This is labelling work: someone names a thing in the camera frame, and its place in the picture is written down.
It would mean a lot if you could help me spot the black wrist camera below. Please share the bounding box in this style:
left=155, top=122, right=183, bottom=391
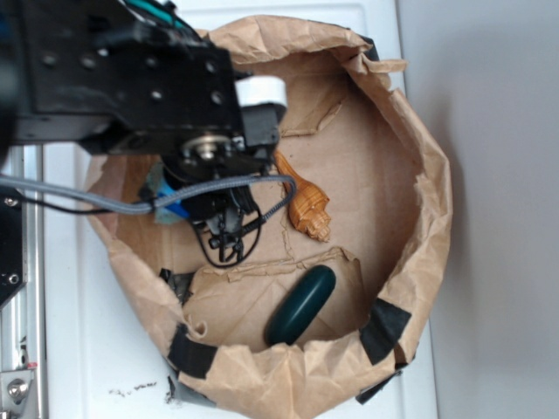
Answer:
left=180, top=186, right=263, bottom=269

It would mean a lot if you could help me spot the aluminium frame rail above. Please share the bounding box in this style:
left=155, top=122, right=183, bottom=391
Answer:
left=0, top=146, right=49, bottom=419

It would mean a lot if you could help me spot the brown paper lined bin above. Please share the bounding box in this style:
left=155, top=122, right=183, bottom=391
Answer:
left=90, top=16, right=452, bottom=418

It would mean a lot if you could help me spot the grey braided cable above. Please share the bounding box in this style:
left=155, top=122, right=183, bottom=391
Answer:
left=0, top=173, right=298, bottom=232

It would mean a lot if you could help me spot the light blue terry cloth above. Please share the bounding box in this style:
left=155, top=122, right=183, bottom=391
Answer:
left=139, top=162, right=190, bottom=224

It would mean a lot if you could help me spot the dark green oblong toy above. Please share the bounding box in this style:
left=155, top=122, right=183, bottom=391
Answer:
left=264, top=264, right=336, bottom=346

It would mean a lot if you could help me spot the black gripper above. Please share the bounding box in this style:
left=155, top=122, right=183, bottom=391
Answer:
left=174, top=102, right=289, bottom=184

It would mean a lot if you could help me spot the brown spiral conch shell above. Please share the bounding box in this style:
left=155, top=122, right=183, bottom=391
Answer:
left=274, top=151, right=331, bottom=243

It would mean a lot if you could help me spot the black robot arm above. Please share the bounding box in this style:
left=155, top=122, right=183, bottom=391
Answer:
left=1, top=1, right=286, bottom=182

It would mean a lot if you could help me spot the black bracket plate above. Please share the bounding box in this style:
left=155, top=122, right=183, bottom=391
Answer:
left=0, top=187, right=24, bottom=309

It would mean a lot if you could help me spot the thin black wire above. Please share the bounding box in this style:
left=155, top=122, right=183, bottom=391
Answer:
left=0, top=182, right=263, bottom=268

